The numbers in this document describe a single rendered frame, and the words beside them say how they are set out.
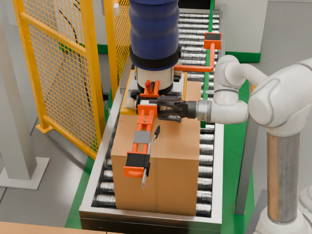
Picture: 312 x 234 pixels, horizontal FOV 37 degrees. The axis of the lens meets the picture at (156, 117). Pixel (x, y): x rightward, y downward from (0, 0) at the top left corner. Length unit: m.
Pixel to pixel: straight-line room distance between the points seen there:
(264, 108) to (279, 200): 0.40
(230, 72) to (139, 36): 0.41
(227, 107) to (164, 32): 0.40
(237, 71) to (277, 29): 3.23
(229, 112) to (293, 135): 0.52
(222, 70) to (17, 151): 1.72
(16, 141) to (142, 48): 1.42
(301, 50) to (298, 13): 0.77
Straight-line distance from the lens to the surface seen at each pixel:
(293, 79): 1.37
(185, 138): 2.20
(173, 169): 2.15
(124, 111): 2.13
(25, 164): 3.30
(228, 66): 1.94
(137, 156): 1.72
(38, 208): 3.24
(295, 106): 1.36
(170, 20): 1.96
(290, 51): 4.75
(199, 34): 3.84
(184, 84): 2.29
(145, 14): 1.92
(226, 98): 1.93
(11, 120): 3.05
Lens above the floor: 2.43
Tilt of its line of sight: 40 degrees down
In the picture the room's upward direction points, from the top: 1 degrees counter-clockwise
